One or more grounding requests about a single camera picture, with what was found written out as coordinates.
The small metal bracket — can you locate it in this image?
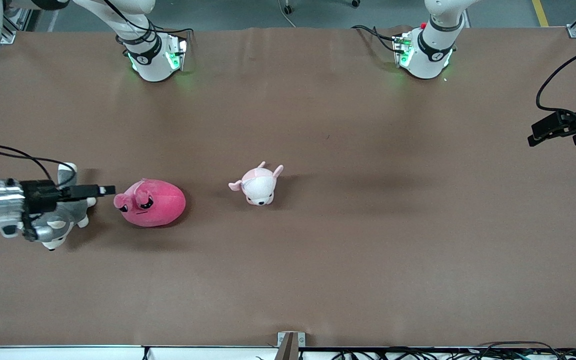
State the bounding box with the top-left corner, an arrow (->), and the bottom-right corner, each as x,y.
277,331 -> 306,348

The tangle of black cables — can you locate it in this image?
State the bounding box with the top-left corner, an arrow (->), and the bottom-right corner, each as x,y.
330,341 -> 576,360

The grey camera pole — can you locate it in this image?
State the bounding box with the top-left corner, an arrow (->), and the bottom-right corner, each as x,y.
274,334 -> 300,360

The white and pink plush dog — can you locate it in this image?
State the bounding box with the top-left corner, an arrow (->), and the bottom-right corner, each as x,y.
228,161 -> 285,207

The black arm base cable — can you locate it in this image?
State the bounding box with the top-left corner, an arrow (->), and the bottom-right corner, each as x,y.
102,0 -> 195,51
351,25 -> 404,53

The black left arm base cable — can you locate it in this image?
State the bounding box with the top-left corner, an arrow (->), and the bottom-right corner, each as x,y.
351,25 -> 404,53

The grey and white plush husky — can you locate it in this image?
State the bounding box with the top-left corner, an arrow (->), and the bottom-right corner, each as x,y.
33,162 -> 97,252

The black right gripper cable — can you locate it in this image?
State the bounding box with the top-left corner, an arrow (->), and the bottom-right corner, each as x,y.
0,142 -> 78,190

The round pink plush toy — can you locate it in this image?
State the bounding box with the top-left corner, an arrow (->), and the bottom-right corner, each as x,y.
113,178 -> 187,228

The black right arm base cable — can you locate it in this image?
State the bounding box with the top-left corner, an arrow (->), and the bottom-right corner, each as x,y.
102,0 -> 195,51

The grey floor cable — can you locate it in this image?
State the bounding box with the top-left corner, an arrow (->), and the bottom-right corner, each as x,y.
278,0 -> 297,29

